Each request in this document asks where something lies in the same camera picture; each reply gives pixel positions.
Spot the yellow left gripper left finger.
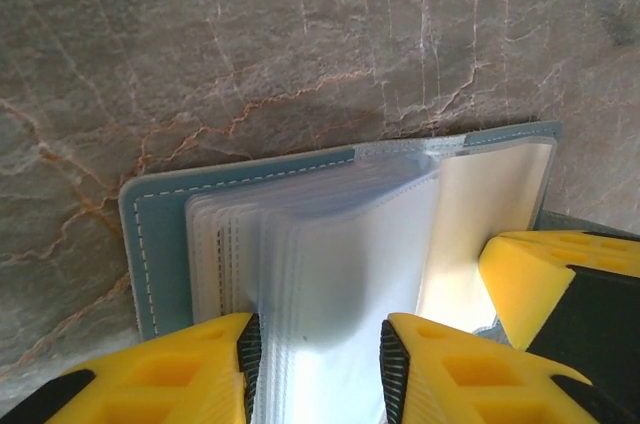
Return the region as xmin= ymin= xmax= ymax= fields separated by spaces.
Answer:
xmin=7 ymin=312 xmax=263 ymax=424

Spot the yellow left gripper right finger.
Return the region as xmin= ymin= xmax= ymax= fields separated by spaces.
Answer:
xmin=380 ymin=312 xmax=631 ymax=424

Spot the blue card holder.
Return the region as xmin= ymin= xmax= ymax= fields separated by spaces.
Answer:
xmin=118 ymin=118 xmax=640 ymax=424

